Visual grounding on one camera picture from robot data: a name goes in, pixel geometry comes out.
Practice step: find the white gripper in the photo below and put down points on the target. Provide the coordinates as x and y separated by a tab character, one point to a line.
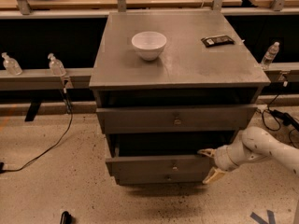
222	160

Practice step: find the grey drawer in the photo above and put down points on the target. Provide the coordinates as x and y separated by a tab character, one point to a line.
125	179
137	154
169	119

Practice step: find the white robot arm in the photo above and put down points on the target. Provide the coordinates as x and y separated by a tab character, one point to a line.
255	180

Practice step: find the grey bottom drawer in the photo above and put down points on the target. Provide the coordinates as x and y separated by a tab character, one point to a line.
125	179

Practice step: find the grey drawer cabinet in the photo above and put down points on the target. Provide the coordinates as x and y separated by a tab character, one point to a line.
185	73

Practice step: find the grey top drawer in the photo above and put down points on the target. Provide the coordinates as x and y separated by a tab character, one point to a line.
169	119

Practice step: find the black snack bar packet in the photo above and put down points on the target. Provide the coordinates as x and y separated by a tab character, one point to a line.
217	40

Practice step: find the clear plastic water bottle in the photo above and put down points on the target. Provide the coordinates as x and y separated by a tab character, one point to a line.
270	55

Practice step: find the white ceramic bowl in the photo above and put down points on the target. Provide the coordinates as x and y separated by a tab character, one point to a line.
149	45

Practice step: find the black object on floor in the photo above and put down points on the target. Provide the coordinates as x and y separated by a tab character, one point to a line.
66	218

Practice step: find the clear pump bottle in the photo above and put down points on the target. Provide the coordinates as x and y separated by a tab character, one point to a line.
56	66
11	65

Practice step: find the clear pump bottle far left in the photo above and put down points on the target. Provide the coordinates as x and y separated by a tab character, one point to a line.
11	65

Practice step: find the grey metal rail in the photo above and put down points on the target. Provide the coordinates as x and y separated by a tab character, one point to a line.
79	78

